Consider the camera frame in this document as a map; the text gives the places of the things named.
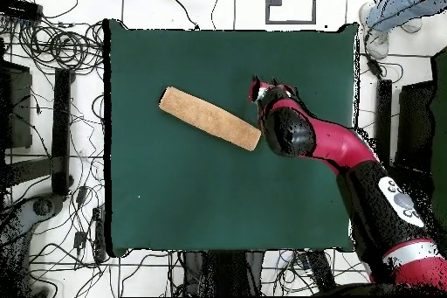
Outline tan terry towel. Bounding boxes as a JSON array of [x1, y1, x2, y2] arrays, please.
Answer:
[[158, 86, 262, 152]]

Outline dark green table cloth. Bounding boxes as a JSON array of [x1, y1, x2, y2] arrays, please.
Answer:
[[103, 18, 361, 258]]

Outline black power adapter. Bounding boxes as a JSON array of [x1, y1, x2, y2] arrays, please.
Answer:
[[368, 51, 385, 79], [75, 185, 89, 206], [72, 230, 87, 252]]

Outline black box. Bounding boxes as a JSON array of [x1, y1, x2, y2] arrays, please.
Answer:
[[395, 80, 436, 173], [0, 59, 33, 149]]

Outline person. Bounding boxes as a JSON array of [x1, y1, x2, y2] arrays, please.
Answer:
[[359, 0, 447, 59]]

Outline black power strip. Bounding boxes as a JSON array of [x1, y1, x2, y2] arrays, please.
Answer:
[[301, 249, 338, 294], [92, 206, 107, 262], [0, 0, 44, 22]]

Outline dark grey stand base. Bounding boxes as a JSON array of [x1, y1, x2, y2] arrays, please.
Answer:
[[0, 193, 65, 253]]

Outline black cable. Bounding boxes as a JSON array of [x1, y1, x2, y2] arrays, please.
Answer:
[[161, 0, 201, 31]]

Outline black stand leg frame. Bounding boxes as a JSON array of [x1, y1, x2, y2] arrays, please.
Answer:
[[375, 79, 393, 164], [0, 67, 74, 197]]

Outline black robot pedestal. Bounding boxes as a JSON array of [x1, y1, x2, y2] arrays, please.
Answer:
[[182, 250, 265, 297]]

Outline coiled black cables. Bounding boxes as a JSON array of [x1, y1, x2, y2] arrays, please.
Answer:
[[17, 19, 106, 72]]

